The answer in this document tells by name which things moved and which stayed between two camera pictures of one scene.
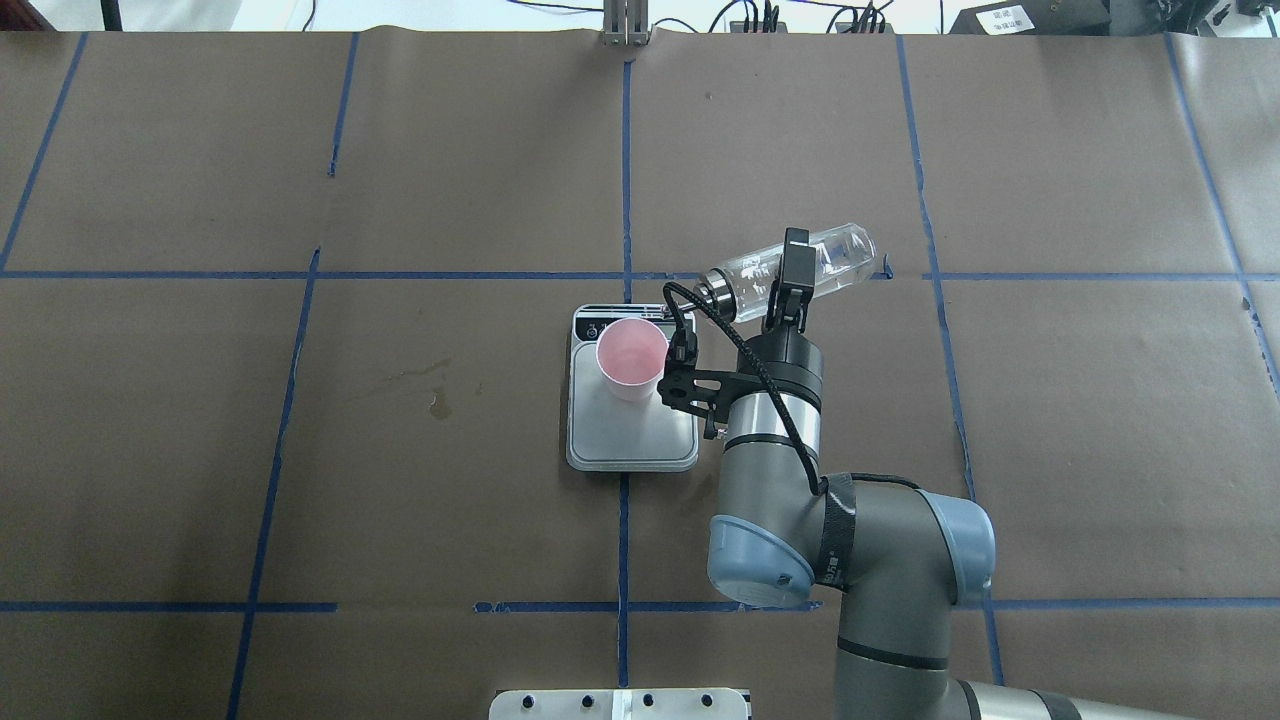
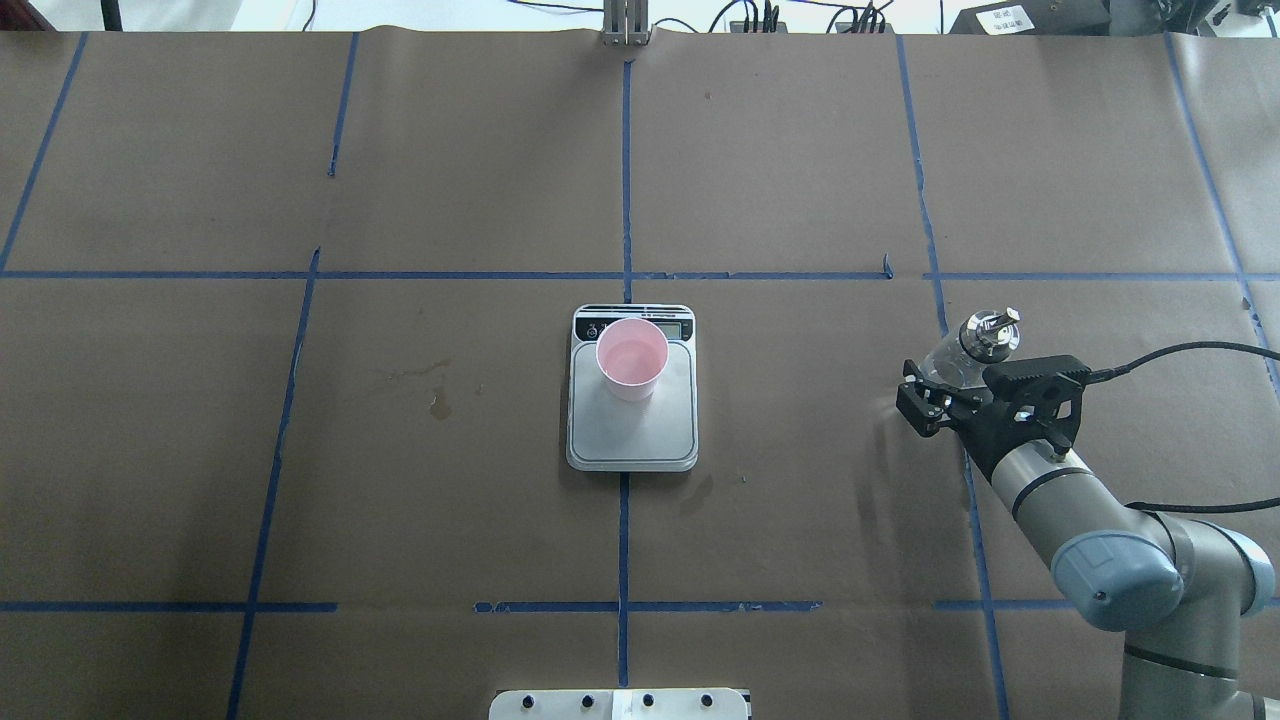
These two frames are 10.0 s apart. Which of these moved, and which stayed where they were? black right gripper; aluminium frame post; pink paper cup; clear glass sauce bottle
Moved: black right gripper; clear glass sauce bottle
Stayed: pink paper cup; aluminium frame post
